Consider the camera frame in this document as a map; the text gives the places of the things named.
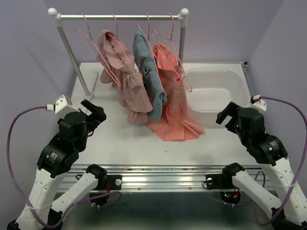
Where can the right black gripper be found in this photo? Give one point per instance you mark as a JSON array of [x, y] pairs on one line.
[[231, 109]]

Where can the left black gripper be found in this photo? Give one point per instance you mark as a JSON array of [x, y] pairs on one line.
[[99, 115]]

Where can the coral pink skirt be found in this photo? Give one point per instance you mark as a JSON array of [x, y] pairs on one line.
[[174, 123]]

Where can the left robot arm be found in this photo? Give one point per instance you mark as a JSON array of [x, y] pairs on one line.
[[42, 211]]

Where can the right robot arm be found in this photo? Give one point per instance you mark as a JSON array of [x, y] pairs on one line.
[[288, 209]]

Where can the dusty pink ruffled skirt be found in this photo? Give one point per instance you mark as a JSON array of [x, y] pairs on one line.
[[119, 70]]

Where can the pink hanger with dusty skirt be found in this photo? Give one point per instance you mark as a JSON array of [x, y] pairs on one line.
[[116, 31]]

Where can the pink hanger with blue garment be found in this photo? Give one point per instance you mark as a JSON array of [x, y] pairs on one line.
[[147, 36]]

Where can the translucent white plastic bin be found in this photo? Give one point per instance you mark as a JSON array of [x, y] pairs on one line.
[[213, 89]]

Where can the blue denim garment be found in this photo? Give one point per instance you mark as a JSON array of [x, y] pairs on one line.
[[151, 80]]

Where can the white clothes rack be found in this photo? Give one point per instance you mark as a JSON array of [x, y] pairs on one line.
[[182, 17]]

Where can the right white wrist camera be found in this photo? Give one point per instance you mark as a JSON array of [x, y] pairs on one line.
[[258, 103]]

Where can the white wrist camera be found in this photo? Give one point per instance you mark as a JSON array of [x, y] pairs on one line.
[[258, 103], [62, 107]]

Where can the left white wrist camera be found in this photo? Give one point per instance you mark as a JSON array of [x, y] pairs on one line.
[[62, 107]]

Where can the aluminium mounting rail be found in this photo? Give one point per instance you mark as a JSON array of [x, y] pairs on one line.
[[162, 178]]

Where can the empty pink wire hanger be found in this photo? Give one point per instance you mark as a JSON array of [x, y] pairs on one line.
[[92, 46]]

